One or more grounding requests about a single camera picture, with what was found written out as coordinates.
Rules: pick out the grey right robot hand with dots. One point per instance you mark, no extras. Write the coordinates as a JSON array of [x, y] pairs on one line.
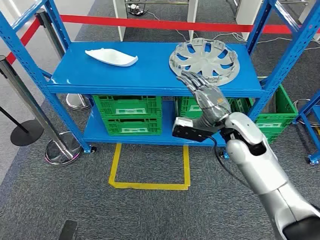
[[212, 102]]

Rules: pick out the chrome stanchion post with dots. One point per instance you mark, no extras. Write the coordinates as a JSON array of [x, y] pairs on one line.
[[29, 102], [53, 38]]

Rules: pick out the power strip with plugs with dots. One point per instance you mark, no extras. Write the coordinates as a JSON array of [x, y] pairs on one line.
[[136, 10]]

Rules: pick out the white desk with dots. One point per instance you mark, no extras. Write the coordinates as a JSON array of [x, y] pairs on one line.
[[120, 20], [307, 10], [247, 18]]

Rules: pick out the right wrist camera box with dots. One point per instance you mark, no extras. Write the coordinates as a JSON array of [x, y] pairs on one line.
[[185, 130]]

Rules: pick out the blue metal shelf rack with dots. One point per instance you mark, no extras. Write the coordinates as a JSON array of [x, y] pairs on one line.
[[309, 116], [149, 74]]

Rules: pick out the dark robot foot plate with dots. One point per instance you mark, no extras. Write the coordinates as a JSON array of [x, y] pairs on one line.
[[68, 230]]

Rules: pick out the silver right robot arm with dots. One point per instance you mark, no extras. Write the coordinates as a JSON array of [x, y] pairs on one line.
[[263, 172]]

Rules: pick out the white plastic car part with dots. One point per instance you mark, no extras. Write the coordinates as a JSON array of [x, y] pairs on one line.
[[112, 57]]

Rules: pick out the tall green plastic crate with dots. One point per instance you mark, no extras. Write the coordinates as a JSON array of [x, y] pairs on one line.
[[284, 109]]

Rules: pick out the black stanchion post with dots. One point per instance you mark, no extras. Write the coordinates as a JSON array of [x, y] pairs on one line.
[[26, 132]]

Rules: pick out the chrome stanchion base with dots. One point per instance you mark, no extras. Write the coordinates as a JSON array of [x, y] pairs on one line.
[[300, 109]]

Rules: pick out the silver wheel hubcap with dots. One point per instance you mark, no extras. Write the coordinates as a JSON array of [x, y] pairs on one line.
[[200, 56]]

